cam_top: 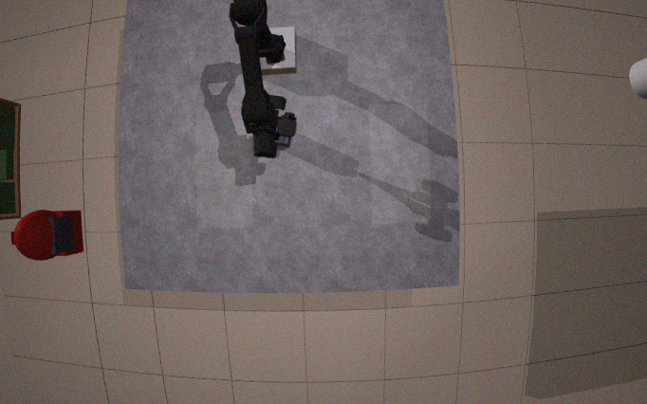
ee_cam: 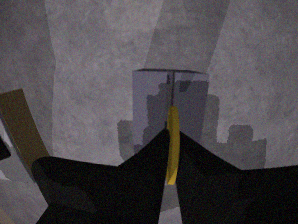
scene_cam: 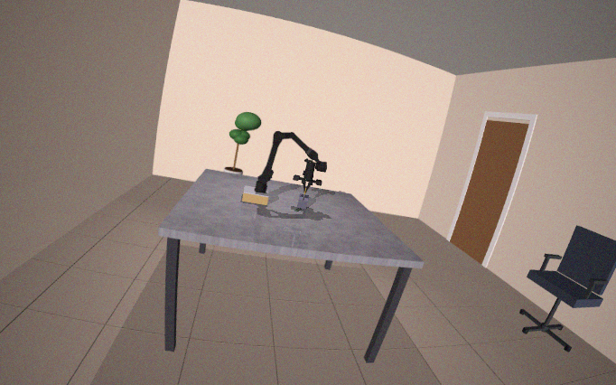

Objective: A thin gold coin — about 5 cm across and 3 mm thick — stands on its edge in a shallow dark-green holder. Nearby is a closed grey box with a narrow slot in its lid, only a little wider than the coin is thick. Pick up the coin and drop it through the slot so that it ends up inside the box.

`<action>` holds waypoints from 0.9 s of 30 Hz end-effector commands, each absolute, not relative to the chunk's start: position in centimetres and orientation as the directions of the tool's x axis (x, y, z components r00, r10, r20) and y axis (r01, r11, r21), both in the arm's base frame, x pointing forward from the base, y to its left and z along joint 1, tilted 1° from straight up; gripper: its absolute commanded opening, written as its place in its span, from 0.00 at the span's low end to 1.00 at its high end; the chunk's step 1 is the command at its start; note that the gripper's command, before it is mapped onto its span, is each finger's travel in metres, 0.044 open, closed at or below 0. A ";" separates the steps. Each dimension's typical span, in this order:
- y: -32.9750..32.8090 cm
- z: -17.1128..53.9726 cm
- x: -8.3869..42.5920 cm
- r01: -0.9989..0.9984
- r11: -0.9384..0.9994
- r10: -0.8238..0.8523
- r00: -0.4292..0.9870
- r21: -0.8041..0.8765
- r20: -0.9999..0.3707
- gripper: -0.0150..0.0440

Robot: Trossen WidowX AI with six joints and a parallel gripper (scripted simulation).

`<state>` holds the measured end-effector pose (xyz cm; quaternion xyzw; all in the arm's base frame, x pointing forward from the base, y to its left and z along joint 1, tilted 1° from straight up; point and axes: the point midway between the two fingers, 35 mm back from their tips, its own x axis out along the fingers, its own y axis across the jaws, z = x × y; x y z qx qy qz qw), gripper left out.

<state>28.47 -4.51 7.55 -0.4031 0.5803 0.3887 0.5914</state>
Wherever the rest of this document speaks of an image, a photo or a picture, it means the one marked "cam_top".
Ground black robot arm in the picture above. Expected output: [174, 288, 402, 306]
[229, 0, 297, 157]

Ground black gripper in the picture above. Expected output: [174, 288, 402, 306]
[267, 95, 286, 159]

